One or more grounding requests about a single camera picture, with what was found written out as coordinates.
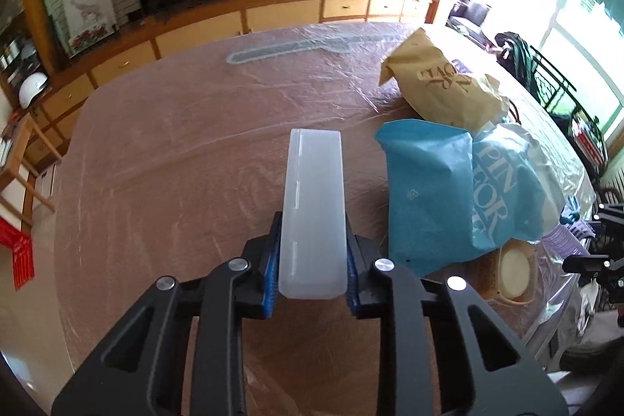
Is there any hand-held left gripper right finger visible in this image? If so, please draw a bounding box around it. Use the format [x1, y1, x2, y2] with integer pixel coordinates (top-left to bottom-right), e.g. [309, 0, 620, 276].
[344, 214, 569, 416]

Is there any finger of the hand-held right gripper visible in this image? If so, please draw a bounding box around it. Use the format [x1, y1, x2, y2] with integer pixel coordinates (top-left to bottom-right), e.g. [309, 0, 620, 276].
[596, 202, 624, 224]
[562, 254, 624, 295]

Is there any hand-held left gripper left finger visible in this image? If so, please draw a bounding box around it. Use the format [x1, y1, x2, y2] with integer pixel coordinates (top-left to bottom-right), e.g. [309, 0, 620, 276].
[51, 211, 284, 416]

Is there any translucent white plastic box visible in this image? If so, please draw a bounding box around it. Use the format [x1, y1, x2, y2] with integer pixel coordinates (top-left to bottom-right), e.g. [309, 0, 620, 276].
[277, 128, 348, 300]

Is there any tan paper bag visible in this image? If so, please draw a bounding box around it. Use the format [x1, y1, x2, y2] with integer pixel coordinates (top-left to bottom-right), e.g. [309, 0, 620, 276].
[380, 27, 510, 134]

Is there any cream round container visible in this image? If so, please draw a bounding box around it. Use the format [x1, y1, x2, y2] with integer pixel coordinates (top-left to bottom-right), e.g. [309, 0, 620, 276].
[480, 241, 539, 304]

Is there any white and blue plastic bag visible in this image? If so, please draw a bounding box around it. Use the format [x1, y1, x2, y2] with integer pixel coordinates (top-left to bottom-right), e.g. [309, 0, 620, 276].
[468, 121, 566, 251]

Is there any blue paper bag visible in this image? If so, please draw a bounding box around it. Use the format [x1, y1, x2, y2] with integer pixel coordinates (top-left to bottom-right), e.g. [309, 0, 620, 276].
[375, 119, 498, 278]

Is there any black metal chair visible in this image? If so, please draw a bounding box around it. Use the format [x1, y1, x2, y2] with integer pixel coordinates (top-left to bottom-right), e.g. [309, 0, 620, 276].
[529, 46, 610, 163]

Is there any dark armchair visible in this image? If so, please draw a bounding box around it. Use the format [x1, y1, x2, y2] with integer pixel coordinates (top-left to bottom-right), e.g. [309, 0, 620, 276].
[446, 0, 491, 41]

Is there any red paper hanging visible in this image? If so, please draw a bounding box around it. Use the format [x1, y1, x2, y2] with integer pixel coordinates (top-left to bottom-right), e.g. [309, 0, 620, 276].
[0, 216, 36, 290]

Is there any long wooden cabinet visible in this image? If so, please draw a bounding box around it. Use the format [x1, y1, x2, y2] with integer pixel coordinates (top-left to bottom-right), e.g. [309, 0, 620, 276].
[24, 0, 434, 158]

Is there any wooden shelf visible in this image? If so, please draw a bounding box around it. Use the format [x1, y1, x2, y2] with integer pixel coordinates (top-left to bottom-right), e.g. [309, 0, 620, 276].
[0, 114, 57, 212]

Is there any white helmet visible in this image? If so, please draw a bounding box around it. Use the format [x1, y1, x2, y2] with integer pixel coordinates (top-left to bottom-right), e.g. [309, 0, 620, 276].
[18, 72, 50, 110]

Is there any framed flower picture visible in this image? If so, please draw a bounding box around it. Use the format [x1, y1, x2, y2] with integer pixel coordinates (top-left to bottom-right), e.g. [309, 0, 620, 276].
[62, 0, 118, 56]

